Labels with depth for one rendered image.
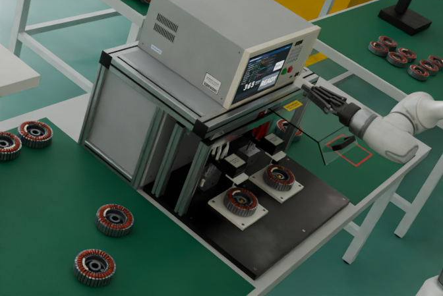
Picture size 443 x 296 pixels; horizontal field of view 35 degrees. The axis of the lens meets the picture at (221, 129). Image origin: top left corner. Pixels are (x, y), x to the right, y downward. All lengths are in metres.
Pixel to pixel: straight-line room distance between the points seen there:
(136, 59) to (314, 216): 0.82
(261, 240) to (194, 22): 0.72
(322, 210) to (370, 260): 1.27
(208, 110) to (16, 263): 0.69
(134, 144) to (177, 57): 0.31
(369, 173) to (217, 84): 0.97
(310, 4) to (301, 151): 3.31
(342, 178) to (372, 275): 1.00
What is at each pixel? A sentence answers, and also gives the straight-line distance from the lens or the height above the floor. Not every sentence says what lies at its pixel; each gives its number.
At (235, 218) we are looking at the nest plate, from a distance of 2.30.
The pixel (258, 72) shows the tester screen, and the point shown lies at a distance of 2.18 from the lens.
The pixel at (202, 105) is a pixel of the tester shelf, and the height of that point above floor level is 1.11.
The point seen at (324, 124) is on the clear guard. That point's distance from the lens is 2.40.
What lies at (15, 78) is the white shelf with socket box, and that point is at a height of 1.20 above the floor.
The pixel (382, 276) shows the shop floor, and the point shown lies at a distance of 3.72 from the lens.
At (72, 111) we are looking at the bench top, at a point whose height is 0.75.
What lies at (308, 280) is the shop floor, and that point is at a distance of 3.45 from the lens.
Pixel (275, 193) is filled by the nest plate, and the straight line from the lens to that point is 2.48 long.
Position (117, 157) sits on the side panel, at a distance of 2.34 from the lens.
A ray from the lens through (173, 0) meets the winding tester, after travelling 2.21.
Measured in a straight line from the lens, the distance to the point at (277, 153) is 2.49.
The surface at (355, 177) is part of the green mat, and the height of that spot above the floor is 0.75.
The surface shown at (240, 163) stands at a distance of 2.29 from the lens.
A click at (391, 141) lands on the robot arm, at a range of 2.19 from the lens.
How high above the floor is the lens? 2.18
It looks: 31 degrees down
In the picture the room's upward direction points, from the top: 22 degrees clockwise
